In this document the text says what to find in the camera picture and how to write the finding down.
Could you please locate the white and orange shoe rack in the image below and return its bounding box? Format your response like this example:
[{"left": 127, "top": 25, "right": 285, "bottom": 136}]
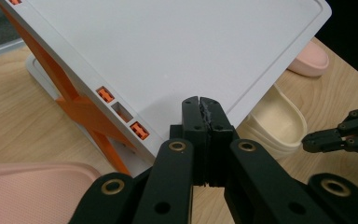
[{"left": 0, "top": 0, "right": 334, "bottom": 176}]

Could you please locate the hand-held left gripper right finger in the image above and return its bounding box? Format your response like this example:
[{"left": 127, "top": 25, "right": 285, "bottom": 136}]
[{"left": 200, "top": 96, "right": 241, "bottom": 189}]

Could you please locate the cream clog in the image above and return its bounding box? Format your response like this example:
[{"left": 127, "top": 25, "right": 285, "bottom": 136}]
[{"left": 236, "top": 83, "right": 309, "bottom": 161}]

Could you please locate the pink slipper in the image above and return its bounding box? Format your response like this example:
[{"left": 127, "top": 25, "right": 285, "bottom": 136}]
[
  {"left": 286, "top": 40, "right": 330, "bottom": 78},
  {"left": 0, "top": 161, "right": 102, "bottom": 224}
]

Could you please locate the metal floor rail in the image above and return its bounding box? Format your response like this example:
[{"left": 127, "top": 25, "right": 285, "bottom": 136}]
[{"left": 0, "top": 38, "right": 26, "bottom": 63}]

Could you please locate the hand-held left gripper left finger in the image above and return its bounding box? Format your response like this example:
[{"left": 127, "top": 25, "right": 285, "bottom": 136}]
[{"left": 169, "top": 95, "right": 211, "bottom": 188}]

